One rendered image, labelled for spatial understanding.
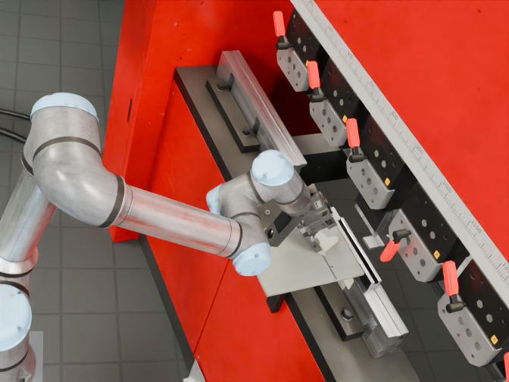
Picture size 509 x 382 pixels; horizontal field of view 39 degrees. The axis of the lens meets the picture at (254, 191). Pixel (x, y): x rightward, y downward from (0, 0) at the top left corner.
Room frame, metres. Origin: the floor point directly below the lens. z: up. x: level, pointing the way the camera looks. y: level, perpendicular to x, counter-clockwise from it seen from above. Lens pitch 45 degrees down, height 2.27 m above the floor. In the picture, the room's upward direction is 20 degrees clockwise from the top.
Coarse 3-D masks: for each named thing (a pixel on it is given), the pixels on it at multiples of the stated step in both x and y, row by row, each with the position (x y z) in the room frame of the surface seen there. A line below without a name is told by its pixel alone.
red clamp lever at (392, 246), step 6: (396, 234) 1.06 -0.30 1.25; (402, 234) 1.07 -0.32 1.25; (408, 234) 1.08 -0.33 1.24; (396, 240) 1.07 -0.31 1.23; (390, 246) 1.06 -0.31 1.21; (396, 246) 1.07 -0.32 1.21; (384, 252) 1.07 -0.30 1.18; (390, 252) 1.06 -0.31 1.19; (384, 258) 1.06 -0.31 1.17; (390, 258) 1.07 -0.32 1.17
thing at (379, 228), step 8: (360, 200) 1.26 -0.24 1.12; (360, 208) 1.25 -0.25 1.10; (368, 208) 1.23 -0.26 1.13; (368, 216) 1.23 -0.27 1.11; (376, 216) 1.21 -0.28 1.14; (384, 216) 1.19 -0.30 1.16; (368, 224) 1.23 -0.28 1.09; (376, 224) 1.20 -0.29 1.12; (384, 224) 1.20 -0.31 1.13; (376, 232) 1.20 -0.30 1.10
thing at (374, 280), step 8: (344, 224) 1.29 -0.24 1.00; (352, 240) 1.25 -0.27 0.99; (360, 248) 1.23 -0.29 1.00; (360, 256) 1.21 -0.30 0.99; (360, 264) 1.18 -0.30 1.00; (368, 264) 1.19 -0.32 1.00; (368, 272) 1.16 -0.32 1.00; (368, 280) 1.14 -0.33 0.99; (376, 280) 1.15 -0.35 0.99; (368, 288) 1.14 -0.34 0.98
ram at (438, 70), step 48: (336, 0) 1.49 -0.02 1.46; (384, 0) 1.38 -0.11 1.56; (432, 0) 1.28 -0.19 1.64; (480, 0) 1.20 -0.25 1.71; (384, 48) 1.33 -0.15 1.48; (432, 48) 1.24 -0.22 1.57; (480, 48) 1.16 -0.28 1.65; (384, 96) 1.28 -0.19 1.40; (432, 96) 1.19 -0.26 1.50; (480, 96) 1.12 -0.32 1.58; (432, 144) 1.15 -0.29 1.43; (480, 144) 1.07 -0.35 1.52; (432, 192) 1.10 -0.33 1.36; (480, 192) 1.03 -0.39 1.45
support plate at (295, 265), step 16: (288, 240) 1.17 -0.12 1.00; (304, 240) 1.19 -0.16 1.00; (272, 256) 1.10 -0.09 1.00; (288, 256) 1.12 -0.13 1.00; (304, 256) 1.14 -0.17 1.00; (320, 256) 1.16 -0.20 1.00; (336, 256) 1.18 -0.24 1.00; (352, 256) 1.19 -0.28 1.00; (272, 272) 1.06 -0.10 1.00; (288, 272) 1.08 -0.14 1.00; (304, 272) 1.09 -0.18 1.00; (320, 272) 1.11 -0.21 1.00; (336, 272) 1.13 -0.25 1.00; (352, 272) 1.15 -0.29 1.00; (272, 288) 1.02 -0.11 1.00; (288, 288) 1.03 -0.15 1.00; (304, 288) 1.06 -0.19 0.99
